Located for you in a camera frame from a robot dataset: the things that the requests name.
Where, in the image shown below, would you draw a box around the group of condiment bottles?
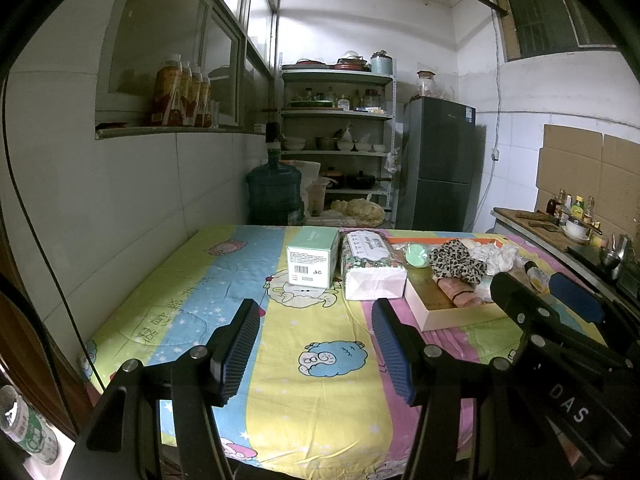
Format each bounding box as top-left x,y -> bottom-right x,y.
545,189 -> 598,228

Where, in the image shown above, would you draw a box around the sliding glass window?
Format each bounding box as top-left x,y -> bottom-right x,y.
95,0 -> 281,141

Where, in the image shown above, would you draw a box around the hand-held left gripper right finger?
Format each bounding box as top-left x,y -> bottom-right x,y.
371,297 -> 556,480

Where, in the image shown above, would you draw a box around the dark grey fridge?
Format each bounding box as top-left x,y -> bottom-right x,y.
397,96 -> 478,233

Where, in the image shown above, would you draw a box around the white power cable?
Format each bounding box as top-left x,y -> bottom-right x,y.
492,22 -> 505,241

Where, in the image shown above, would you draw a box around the pink towel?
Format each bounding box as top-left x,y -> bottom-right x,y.
437,277 -> 483,308

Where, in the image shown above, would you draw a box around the large water jug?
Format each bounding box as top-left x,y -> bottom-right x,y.
245,157 -> 306,226

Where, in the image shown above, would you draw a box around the green white can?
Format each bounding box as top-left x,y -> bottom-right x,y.
0,385 -> 58,466

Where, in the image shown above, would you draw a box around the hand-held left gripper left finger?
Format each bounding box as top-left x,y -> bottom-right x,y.
65,298 -> 262,480

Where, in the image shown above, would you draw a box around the high window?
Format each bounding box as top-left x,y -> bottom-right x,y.
492,0 -> 621,63

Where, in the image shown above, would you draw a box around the black water pump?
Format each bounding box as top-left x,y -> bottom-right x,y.
265,121 -> 283,161

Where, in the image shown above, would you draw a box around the cardboard wall panel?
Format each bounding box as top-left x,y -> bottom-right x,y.
536,124 -> 606,211
599,132 -> 640,241

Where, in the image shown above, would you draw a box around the stack of red bowls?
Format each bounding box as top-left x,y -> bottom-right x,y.
334,51 -> 368,71

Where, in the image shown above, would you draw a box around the metal kettle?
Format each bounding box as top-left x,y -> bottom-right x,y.
599,234 -> 633,268

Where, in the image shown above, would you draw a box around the orange juice bottle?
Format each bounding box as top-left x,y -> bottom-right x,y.
150,53 -> 183,127
190,66 -> 206,128
200,71 -> 214,128
175,60 -> 194,127

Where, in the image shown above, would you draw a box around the teal pot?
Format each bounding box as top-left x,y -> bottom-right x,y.
370,51 -> 396,75

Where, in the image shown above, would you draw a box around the orange-rimmed cardboard box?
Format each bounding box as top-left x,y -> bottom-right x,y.
387,235 -> 538,332

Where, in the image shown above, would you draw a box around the black pan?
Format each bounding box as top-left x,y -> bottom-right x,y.
345,170 -> 393,191

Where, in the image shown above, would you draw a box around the white sack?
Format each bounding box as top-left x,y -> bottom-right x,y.
292,160 -> 321,213

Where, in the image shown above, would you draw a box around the white lace-edged cloth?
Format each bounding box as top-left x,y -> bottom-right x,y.
470,242 -> 522,277

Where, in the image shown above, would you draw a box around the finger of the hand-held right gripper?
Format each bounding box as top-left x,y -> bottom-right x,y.
548,272 -> 631,361
489,272 -> 561,346

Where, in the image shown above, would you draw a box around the light green box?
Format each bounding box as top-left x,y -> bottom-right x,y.
285,226 -> 340,290

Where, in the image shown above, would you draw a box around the leopard print cloth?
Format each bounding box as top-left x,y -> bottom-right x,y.
429,239 -> 488,286

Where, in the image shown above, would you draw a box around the clear plastic bag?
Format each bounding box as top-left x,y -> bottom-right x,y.
307,180 -> 329,216

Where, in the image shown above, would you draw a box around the green round pad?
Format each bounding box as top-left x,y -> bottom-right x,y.
404,242 -> 430,268

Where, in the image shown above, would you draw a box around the row of white bowls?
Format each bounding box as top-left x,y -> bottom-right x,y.
282,135 -> 388,153

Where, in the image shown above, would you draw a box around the white shelf rack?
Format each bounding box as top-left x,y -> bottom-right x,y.
279,64 -> 398,228

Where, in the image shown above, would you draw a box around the black cable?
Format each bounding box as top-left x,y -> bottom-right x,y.
0,80 -> 98,376

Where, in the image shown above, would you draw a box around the yellow dried food pile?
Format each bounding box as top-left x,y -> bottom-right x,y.
330,198 -> 385,226

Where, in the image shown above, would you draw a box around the kitchen counter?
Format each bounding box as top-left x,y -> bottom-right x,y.
491,206 -> 640,306

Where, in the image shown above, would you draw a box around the floral tissue pack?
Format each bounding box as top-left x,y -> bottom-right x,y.
339,228 -> 408,302

